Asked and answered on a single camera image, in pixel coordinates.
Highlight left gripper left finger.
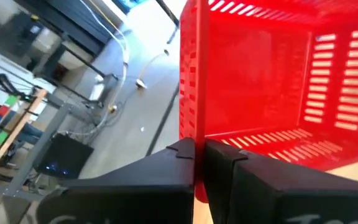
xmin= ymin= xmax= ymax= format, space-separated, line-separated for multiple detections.
xmin=35 ymin=138 xmax=196 ymax=224

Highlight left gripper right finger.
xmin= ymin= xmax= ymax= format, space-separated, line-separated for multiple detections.
xmin=204 ymin=139 xmax=358 ymax=224

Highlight red plastic basket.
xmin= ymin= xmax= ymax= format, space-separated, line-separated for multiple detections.
xmin=178 ymin=0 xmax=358 ymax=203

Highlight black box with lights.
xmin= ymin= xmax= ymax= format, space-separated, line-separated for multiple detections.
xmin=33 ymin=133 xmax=95 ymax=180

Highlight wooden workbench grey legs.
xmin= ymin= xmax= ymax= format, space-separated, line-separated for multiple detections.
xmin=0 ymin=88 xmax=74 ymax=203

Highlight white power adapter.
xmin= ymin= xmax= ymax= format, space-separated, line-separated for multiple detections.
xmin=134 ymin=78 xmax=148 ymax=90

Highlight black desk leg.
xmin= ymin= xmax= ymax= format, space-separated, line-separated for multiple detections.
xmin=62 ymin=42 xmax=119 ymax=80

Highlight grey office desk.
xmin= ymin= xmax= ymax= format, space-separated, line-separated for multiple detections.
xmin=14 ymin=0 xmax=117 ymax=57

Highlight beige power cable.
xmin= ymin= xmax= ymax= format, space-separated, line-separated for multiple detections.
xmin=79 ymin=0 xmax=130 ymax=108

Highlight grey adapter cable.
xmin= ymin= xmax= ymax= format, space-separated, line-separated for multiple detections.
xmin=141 ymin=49 xmax=170 ymax=82

